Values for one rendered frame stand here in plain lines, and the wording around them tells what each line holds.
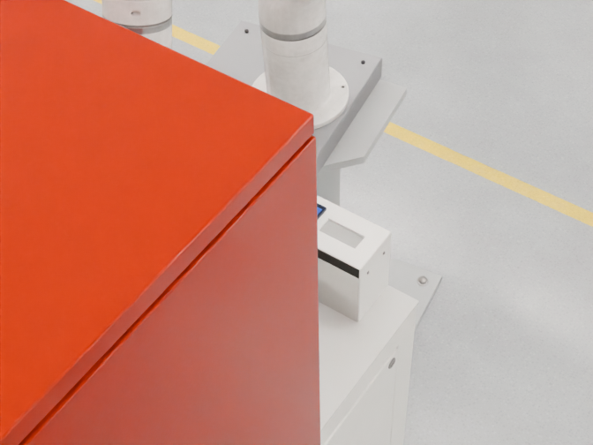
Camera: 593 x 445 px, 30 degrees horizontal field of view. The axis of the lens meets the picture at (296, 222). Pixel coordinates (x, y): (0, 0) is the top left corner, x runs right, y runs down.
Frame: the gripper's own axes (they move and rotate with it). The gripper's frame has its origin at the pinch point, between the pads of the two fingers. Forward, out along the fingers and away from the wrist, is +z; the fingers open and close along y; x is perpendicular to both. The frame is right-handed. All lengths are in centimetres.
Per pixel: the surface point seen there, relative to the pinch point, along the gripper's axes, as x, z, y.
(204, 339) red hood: -6, -48, -86
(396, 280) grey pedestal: -57, 52, 104
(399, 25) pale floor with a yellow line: -82, 10, 198
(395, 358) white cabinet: -37.1, 16.5, 10.2
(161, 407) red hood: -3, -44, -88
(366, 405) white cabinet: -30.7, 21.8, 5.6
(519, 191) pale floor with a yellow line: -98, 43, 128
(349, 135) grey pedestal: -38, -10, 48
